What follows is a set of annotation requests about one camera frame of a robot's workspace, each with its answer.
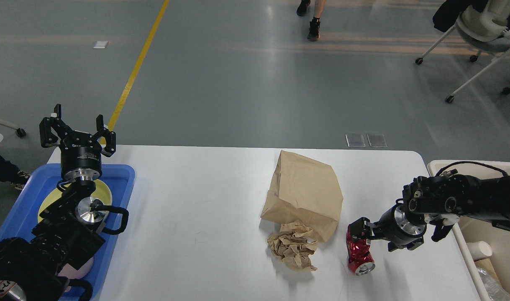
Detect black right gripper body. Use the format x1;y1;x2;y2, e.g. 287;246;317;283
377;204;427;252

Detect seated person dark trousers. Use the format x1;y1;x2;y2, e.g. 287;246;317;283
0;155;31;191

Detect white paper cup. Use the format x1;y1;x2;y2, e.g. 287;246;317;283
466;241;493;262

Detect brown cardboard piece in bin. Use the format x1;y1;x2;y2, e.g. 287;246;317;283
474;258;500;283

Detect left metal floor plate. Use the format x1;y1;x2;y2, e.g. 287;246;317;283
345;133;366;148

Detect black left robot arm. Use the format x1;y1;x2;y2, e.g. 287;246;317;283
0;104;129;301

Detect beige plastic bin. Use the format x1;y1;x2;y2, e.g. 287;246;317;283
427;160;510;294

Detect metal floor plate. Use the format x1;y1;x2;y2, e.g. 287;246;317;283
367;133;387;148
345;133;366;148

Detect white chair leg with caster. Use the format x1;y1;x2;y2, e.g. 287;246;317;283
0;118;27;138

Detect aluminium foil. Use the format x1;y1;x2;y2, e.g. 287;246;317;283
477;268;510;301

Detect blue plastic tray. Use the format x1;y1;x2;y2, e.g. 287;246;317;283
0;163;136;301

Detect white office chair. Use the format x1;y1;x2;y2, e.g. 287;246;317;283
414;0;510;103

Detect right metal floor plate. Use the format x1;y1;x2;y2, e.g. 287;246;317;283
367;133;387;148

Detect yellow round plate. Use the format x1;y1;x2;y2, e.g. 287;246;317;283
37;179;113;223

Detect person in black shorts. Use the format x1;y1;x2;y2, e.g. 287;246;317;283
296;0;327;42

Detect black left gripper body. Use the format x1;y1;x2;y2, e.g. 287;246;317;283
60;143;103;181

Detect brown paper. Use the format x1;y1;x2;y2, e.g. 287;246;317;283
267;221;318;272

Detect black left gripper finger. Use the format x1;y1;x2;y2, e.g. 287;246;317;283
39;104;77;148
88;115;116;158

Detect crushed red can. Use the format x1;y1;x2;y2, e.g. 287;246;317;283
346;227;376;276

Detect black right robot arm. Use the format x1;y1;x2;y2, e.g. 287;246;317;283
346;163;510;255

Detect brown paper bag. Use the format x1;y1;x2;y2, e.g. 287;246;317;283
260;150;343;242

